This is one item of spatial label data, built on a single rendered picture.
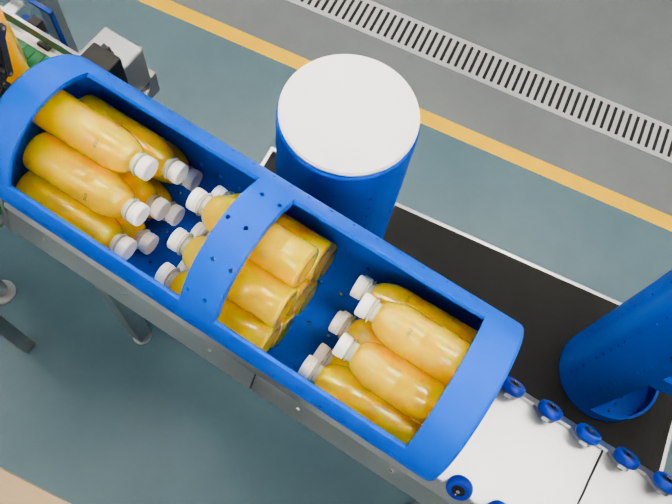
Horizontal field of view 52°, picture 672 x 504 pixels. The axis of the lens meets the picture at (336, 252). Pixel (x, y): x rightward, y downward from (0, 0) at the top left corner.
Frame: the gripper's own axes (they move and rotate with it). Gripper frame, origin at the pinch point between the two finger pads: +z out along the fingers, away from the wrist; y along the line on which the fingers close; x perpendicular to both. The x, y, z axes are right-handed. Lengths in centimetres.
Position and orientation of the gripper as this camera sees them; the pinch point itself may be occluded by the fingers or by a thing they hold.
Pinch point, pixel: (1, 99)
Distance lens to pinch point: 130.1
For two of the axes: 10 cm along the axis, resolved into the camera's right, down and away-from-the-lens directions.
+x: 8.4, 5.2, -1.4
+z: -0.8, 3.8, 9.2
